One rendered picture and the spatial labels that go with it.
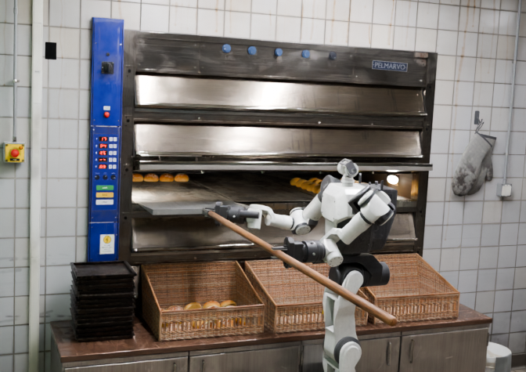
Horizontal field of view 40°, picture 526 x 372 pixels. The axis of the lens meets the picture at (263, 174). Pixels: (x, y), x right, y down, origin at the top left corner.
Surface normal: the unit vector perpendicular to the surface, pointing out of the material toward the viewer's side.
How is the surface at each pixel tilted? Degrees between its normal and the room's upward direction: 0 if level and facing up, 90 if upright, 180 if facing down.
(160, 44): 90
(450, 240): 90
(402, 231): 70
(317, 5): 90
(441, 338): 92
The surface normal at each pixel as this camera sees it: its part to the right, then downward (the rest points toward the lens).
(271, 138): 0.36, -0.22
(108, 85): 0.36, 0.13
